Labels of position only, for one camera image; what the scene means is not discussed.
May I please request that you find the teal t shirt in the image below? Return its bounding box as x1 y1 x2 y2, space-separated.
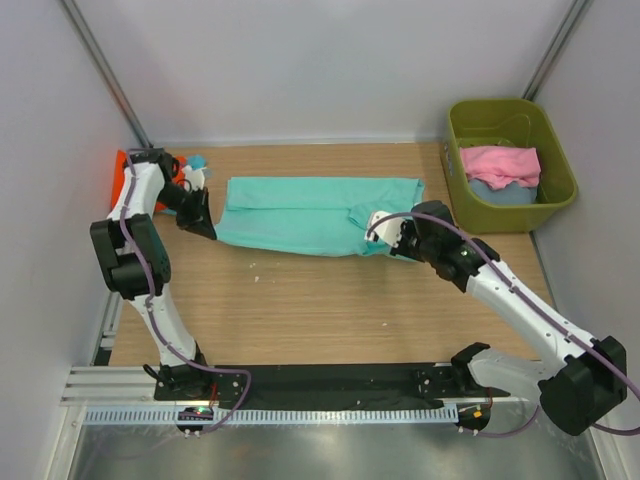
215 177 425 257

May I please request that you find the olive green plastic bin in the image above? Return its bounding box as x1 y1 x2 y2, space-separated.
440 98 578 234

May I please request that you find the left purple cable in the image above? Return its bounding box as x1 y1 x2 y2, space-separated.
119 147 253 434

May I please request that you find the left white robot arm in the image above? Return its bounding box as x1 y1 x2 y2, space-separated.
90 148 217 400

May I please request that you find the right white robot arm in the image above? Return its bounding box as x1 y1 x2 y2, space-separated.
365 201 639 437

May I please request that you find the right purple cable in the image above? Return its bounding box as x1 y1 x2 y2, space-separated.
364 211 640 441

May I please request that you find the orange folded t shirt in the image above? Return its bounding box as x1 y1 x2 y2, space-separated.
108 151 166 220

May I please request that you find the pink t shirt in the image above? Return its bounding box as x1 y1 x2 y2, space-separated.
459 146 541 190

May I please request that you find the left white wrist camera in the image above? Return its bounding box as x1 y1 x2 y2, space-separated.
182 165 212 192

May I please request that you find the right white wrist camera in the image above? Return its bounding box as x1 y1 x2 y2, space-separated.
365 211 405 248

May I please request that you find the grey blue t shirt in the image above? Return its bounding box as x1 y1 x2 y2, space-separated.
469 179 537 206

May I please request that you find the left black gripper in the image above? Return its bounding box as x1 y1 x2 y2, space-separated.
157 183 218 241

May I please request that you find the slotted cable duct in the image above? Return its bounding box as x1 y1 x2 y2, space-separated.
83 405 459 427

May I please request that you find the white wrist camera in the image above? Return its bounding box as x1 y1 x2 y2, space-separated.
365 211 405 248
182 165 212 192

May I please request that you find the purple cable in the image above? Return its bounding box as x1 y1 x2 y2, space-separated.
119 147 253 434
364 211 640 441

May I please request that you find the light blue folded t shirt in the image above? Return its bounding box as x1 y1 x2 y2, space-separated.
164 153 211 217

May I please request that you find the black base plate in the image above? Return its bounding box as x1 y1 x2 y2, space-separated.
143 363 507 410

